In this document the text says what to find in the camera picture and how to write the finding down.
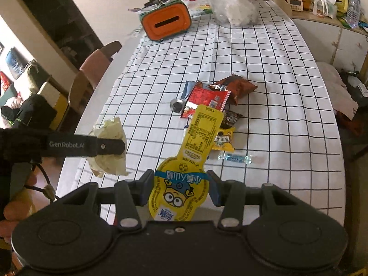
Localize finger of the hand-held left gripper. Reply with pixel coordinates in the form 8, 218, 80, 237
93, 138, 127, 157

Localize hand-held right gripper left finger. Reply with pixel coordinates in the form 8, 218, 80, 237
61, 169, 155, 231

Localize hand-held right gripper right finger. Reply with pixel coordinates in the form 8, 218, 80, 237
207, 170, 301, 232

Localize blue and white candy wrapper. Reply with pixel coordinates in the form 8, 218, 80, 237
218, 153, 253, 165

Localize yellow cartoon snack packet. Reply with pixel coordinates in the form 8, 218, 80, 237
148, 105, 225, 222

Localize dark brown small snack packet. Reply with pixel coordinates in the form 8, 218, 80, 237
219, 110, 244, 130

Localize small silver cup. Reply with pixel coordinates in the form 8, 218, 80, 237
170, 98, 185, 113

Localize red snack packet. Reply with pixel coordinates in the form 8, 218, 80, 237
181, 82, 232, 120

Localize person's left hand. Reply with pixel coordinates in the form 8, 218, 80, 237
0, 175, 38, 245

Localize black jacket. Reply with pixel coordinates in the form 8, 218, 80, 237
11, 93, 58, 130

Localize small yellow snack packet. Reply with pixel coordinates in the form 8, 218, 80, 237
211, 127, 236, 152

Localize checked white tablecloth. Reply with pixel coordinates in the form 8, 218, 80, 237
56, 0, 345, 227

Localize pink chair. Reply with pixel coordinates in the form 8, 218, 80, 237
79, 47, 115, 91

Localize blue cushion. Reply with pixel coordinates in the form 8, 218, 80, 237
6, 47, 29, 79

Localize light blue snack packet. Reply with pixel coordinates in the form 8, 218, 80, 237
183, 80, 203, 100

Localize dark brown chair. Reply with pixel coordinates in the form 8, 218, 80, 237
99, 41, 123, 61

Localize glossy brown snack packet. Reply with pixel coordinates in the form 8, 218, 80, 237
207, 74, 258, 106

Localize dark bookshelf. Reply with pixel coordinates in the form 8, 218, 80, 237
11, 0, 104, 72

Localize orange tissue box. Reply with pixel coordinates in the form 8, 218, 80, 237
140, 0, 192, 42

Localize white and green packet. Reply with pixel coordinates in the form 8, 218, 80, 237
184, 0, 214, 18

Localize black bag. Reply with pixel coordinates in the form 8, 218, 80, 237
341, 71, 368, 99

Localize clear plastic bag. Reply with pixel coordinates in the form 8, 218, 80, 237
205, 0, 261, 27

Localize cream cabinet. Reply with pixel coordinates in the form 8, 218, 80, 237
270, 0, 368, 77

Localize white kitchen timer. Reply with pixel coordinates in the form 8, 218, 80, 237
287, 0, 306, 12

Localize white paper bag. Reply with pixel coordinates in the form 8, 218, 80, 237
313, 0, 337, 20

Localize black cable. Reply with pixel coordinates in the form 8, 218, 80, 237
24, 162, 61, 203

